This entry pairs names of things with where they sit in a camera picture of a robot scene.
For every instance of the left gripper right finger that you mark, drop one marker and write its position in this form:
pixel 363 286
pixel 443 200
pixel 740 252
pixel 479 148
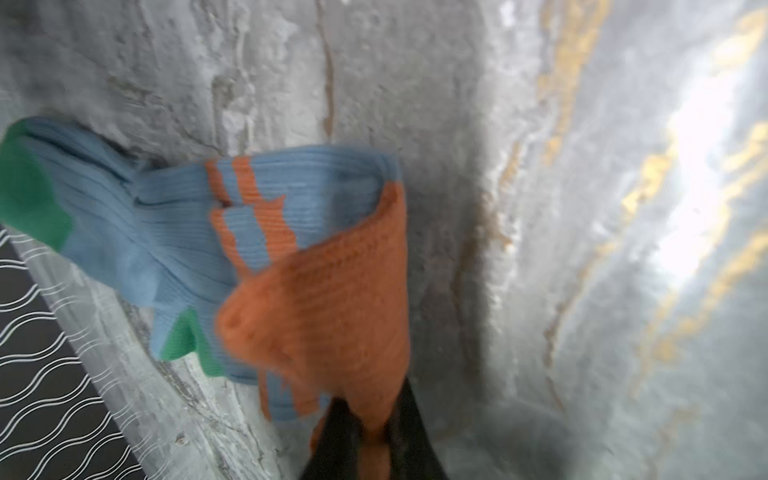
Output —
pixel 412 456

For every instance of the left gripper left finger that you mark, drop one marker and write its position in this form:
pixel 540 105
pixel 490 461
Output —
pixel 337 450

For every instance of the blue orange striped sock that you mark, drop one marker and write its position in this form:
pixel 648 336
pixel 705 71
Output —
pixel 286 270

